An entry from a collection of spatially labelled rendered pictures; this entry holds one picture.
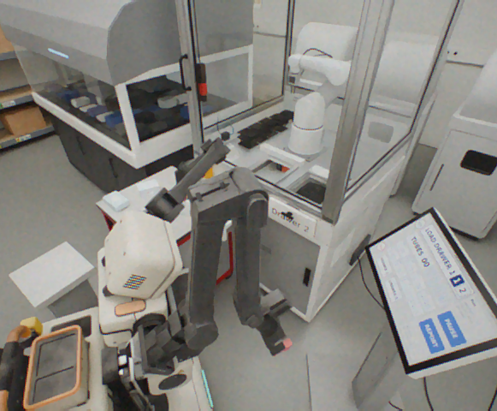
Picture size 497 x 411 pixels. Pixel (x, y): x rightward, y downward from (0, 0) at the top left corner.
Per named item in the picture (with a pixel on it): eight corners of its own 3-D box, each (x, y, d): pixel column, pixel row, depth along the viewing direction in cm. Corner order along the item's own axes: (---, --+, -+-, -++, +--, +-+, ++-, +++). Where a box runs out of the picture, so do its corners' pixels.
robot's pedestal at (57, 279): (91, 381, 177) (32, 310, 129) (65, 349, 191) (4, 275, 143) (134, 342, 195) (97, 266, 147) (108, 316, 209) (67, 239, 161)
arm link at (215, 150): (221, 128, 121) (239, 145, 124) (207, 139, 132) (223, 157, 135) (147, 205, 99) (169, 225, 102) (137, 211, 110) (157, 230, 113)
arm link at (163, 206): (139, 219, 101) (151, 229, 102) (161, 199, 99) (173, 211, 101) (145, 210, 110) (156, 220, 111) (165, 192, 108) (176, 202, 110)
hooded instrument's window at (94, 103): (133, 154, 202) (114, 85, 173) (33, 92, 294) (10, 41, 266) (246, 106, 268) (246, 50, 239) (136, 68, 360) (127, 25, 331)
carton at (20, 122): (15, 137, 389) (4, 116, 371) (5, 130, 404) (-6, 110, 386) (47, 126, 414) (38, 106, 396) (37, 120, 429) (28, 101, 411)
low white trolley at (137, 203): (176, 330, 201) (154, 254, 153) (126, 279, 233) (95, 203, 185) (236, 277, 235) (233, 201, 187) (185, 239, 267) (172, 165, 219)
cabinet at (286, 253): (310, 330, 201) (331, 249, 151) (206, 253, 254) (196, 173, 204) (370, 251, 256) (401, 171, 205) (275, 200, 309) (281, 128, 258)
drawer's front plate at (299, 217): (312, 238, 154) (315, 222, 147) (268, 213, 169) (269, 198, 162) (314, 236, 155) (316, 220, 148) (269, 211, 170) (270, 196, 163)
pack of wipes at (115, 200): (131, 205, 184) (129, 199, 181) (116, 212, 178) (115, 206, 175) (117, 195, 191) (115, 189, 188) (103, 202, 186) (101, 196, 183)
